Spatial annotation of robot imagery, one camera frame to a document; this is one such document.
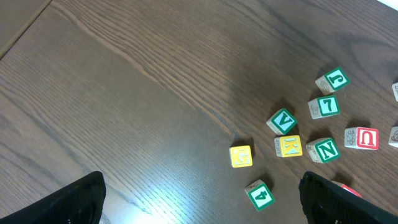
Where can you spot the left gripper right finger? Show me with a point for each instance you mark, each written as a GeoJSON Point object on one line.
{"type": "Point", "coordinates": [325, 202]}

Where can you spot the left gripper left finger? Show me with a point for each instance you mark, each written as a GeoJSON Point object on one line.
{"type": "Point", "coordinates": [80, 202]}

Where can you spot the green 4 block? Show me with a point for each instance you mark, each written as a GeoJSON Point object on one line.
{"type": "Point", "coordinates": [260, 195]}

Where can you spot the yellow G block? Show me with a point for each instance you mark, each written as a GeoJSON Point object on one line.
{"type": "Point", "coordinates": [240, 156]}

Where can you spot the red E block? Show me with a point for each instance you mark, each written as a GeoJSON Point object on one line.
{"type": "Point", "coordinates": [347, 188]}

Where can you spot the green N block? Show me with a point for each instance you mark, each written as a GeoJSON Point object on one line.
{"type": "Point", "coordinates": [323, 150]}

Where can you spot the yellow K block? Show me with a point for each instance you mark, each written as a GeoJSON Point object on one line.
{"type": "Point", "coordinates": [288, 146]}

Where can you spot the red U block left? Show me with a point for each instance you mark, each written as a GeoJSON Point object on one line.
{"type": "Point", "coordinates": [362, 138]}

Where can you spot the green V block left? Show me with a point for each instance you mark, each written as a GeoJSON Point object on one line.
{"type": "Point", "coordinates": [281, 122]}

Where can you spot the red A block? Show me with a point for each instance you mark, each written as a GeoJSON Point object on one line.
{"type": "Point", "coordinates": [393, 138]}

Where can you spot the green 7 block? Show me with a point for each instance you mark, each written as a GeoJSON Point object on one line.
{"type": "Point", "coordinates": [323, 107]}

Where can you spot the green J block left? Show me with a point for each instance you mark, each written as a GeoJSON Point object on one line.
{"type": "Point", "coordinates": [332, 81]}

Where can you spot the blue P block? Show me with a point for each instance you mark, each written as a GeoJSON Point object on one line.
{"type": "Point", "coordinates": [395, 90]}

